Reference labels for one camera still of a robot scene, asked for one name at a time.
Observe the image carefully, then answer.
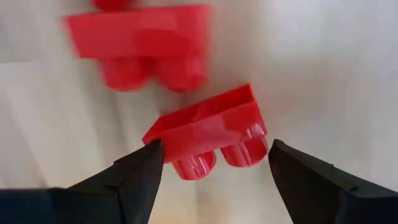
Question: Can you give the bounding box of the red toy block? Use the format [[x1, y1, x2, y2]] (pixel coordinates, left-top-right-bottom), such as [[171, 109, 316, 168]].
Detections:
[[91, 0, 133, 11], [142, 83, 269, 181], [63, 3, 212, 93]]

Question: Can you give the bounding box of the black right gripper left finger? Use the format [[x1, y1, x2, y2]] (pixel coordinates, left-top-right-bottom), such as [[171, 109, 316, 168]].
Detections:
[[0, 139, 165, 224]]

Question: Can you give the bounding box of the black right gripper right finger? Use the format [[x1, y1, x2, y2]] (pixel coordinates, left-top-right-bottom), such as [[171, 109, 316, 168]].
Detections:
[[268, 139, 398, 224]]

